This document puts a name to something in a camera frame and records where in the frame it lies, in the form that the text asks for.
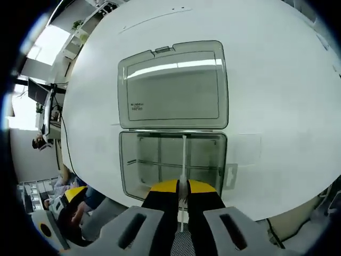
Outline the black monitor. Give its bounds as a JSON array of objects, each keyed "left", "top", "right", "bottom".
[{"left": 27, "top": 78, "right": 52, "bottom": 104}]

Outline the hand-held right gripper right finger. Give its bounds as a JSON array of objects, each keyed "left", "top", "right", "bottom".
[{"left": 187, "top": 179, "right": 283, "bottom": 256}]

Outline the black cable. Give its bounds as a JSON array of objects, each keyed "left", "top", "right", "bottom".
[{"left": 57, "top": 105, "right": 78, "bottom": 174}]

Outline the clear grey guide fixture box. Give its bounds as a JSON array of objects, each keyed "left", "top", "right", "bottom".
[{"left": 117, "top": 39, "right": 238, "bottom": 201}]

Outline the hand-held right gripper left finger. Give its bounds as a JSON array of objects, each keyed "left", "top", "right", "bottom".
[{"left": 98, "top": 179, "right": 179, "bottom": 256}]

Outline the white counter cabinet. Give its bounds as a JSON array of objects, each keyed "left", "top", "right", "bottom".
[{"left": 62, "top": 0, "right": 112, "bottom": 63}]

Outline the person's left hand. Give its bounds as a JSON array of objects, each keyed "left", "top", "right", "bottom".
[{"left": 70, "top": 203, "right": 90, "bottom": 225}]

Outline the clear plastic divider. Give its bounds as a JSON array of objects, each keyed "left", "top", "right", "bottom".
[
  {"left": 127, "top": 158, "right": 223, "bottom": 170},
  {"left": 178, "top": 134, "right": 190, "bottom": 233}
]

